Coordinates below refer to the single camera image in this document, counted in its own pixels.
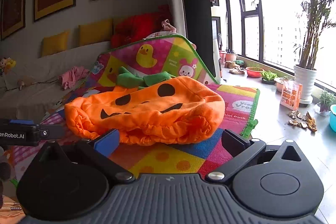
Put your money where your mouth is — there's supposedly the grey sofa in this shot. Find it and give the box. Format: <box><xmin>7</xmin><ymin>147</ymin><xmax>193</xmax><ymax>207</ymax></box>
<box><xmin>0</xmin><ymin>40</ymin><xmax>114</xmax><ymax>121</ymax></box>

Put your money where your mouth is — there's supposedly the pink garment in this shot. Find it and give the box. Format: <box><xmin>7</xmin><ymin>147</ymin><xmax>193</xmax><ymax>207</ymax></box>
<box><xmin>59</xmin><ymin>66</ymin><xmax>90</xmax><ymax>90</ymax></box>

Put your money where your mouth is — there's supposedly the yellow stuffed toy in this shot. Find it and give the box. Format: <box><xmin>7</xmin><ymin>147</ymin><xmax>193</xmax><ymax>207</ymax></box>
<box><xmin>0</xmin><ymin>57</ymin><xmax>17</xmax><ymax>74</ymax></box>

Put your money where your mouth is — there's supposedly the small pink cloth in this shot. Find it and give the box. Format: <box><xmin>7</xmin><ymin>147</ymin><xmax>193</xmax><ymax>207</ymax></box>
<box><xmin>161</xmin><ymin>19</ymin><xmax>177</xmax><ymax>32</ymax></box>

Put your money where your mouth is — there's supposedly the red basin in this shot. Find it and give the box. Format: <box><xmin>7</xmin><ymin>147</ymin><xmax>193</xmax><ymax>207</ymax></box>
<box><xmin>245</xmin><ymin>67</ymin><xmax>264</xmax><ymax>79</ymax></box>

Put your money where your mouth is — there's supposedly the tall palm plant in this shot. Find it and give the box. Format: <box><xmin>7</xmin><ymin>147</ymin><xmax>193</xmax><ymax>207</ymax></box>
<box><xmin>287</xmin><ymin>0</ymin><xmax>336</xmax><ymax>70</ymax></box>

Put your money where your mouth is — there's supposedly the white plant pot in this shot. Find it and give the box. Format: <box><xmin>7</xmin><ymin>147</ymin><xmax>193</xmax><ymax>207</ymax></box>
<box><xmin>293</xmin><ymin>64</ymin><xmax>317</xmax><ymax>104</ymax></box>

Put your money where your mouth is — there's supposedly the dark curtain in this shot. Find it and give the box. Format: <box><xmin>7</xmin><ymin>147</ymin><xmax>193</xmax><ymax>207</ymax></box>
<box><xmin>178</xmin><ymin>0</ymin><xmax>215</xmax><ymax>78</ymax></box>

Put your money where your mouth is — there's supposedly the pile of dried peels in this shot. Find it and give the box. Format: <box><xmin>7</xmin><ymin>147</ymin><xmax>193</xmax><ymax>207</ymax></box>
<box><xmin>287</xmin><ymin>110</ymin><xmax>318</xmax><ymax>132</ymax></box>

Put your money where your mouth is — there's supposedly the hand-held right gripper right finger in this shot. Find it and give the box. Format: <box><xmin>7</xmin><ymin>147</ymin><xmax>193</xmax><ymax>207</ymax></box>
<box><xmin>206</xmin><ymin>129</ymin><xmax>310</xmax><ymax>183</ymax></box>

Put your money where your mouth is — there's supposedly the pink flower pot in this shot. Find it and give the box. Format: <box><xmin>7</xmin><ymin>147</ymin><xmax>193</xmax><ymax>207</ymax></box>
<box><xmin>274</xmin><ymin>77</ymin><xmax>290</xmax><ymax>93</ymax></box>

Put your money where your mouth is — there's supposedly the colourful cartoon play mat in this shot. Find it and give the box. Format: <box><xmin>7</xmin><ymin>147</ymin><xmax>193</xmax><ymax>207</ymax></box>
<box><xmin>0</xmin><ymin>32</ymin><xmax>261</xmax><ymax>180</ymax></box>

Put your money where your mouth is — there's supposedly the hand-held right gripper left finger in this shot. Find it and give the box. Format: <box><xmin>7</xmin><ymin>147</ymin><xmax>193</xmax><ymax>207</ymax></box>
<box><xmin>39</xmin><ymin>129</ymin><xmax>135</xmax><ymax>184</ymax></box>

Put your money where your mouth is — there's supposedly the beige plush toy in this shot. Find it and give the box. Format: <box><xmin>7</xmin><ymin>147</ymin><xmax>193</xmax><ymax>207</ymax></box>
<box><xmin>17</xmin><ymin>76</ymin><xmax>35</xmax><ymax>90</ymax></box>

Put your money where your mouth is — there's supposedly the small potted plant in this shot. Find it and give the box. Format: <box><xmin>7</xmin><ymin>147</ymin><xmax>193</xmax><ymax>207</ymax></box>
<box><xmin>314</xmin><ymin>89</ymin><xmax>336</xmax><ymax>116</ymax></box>

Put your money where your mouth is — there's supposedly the blue basin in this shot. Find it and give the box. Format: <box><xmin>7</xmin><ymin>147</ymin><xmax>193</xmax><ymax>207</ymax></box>
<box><xmin>329</xmin><ymin>104</ymin><xmax>336</xmax><ymax>133</ymax></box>

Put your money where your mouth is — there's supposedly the black window frame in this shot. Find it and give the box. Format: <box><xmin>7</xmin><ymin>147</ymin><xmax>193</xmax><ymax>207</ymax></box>
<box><xmin>226</xmin><ymin>0</ymin><xmax>336</xmax><ymax>89</ymax></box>

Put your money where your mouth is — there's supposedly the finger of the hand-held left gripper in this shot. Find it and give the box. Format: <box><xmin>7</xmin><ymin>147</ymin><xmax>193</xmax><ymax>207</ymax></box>
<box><xmin>38</xmin><ymin>124</ymin><xmax>65</xmax><ymax>140</ymax></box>

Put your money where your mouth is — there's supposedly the orange pumpkin costume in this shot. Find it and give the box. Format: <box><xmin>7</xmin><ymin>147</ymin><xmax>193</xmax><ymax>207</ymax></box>
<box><xmin>64</xmin><ymin>67</ymin><xmax>226</xmax><ymax>147</ymax></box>

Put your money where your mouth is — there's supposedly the red cloth pile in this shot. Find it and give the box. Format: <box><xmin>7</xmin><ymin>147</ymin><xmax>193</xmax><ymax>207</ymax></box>
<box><xmin>111</xmin><ymin>6</ymin><xmax>172</xmax><ymax>49</ymax></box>

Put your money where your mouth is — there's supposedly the yellow cushion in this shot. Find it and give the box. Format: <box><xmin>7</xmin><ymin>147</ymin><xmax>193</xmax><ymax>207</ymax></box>
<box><xmin>78</xmin><ymin>19</ymin><xmax>114</xmax><ymax>46</ymax></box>
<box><xmin>41</xmin><ymin>30</ymin><xmax>70</xmax><ymax>57</ymax></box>

